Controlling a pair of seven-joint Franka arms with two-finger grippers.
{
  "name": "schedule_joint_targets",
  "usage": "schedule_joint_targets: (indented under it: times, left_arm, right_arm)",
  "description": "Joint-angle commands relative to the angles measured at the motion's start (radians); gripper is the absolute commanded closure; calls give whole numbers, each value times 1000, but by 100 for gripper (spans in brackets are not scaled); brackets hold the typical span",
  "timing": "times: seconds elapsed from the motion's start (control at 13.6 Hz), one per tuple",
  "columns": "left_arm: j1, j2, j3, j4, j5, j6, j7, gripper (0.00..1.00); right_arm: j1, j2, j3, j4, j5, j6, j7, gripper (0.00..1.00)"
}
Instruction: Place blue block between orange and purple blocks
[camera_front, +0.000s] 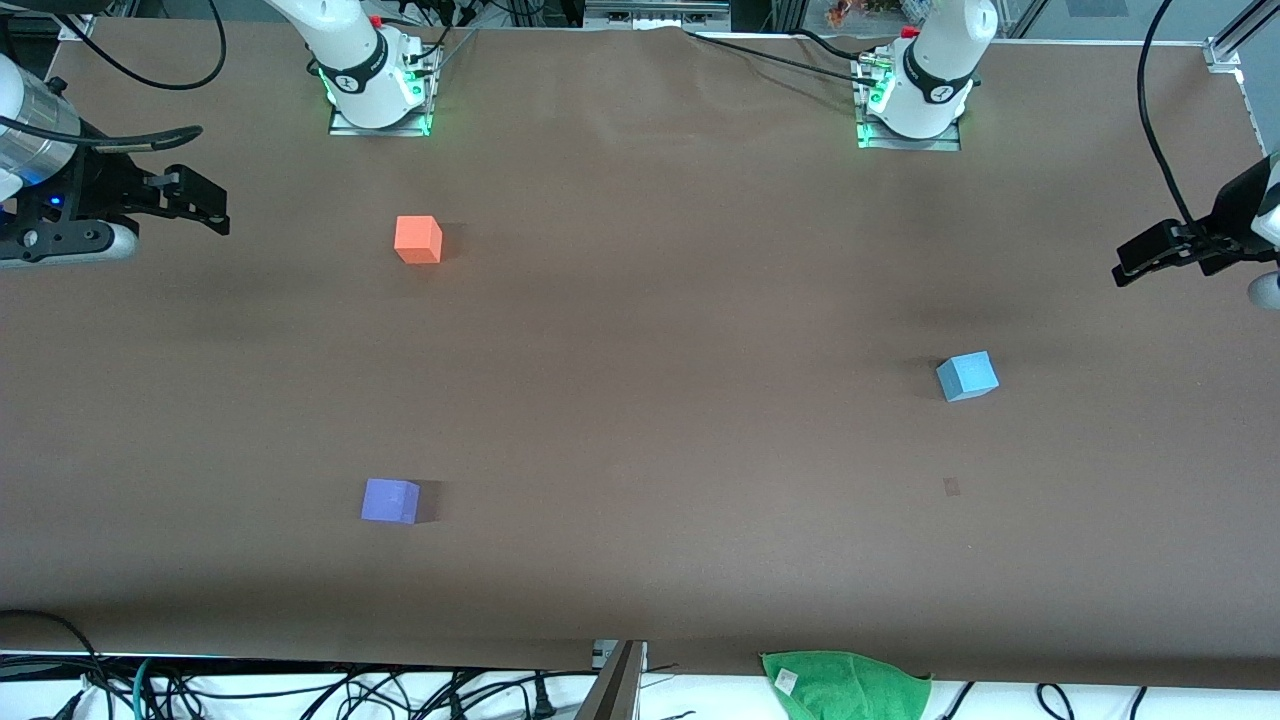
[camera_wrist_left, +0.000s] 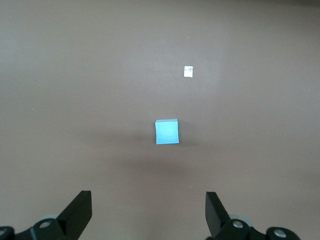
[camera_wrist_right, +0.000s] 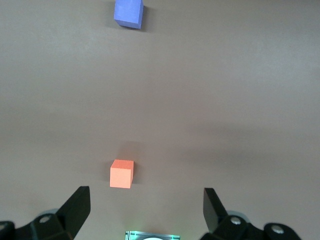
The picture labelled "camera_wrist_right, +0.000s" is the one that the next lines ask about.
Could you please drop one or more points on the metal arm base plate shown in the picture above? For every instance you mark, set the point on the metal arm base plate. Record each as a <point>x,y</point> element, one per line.
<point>135,235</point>

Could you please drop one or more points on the orange foam block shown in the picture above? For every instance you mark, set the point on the orange foam block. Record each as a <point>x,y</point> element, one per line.
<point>120,176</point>

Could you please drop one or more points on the purple foam block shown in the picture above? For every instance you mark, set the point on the purple foam block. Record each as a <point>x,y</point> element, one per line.
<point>127,11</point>

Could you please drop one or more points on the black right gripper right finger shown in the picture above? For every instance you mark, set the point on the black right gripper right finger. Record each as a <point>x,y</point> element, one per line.
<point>215,212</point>

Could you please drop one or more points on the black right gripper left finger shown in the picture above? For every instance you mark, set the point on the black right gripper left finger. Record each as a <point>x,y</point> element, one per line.
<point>72,215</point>

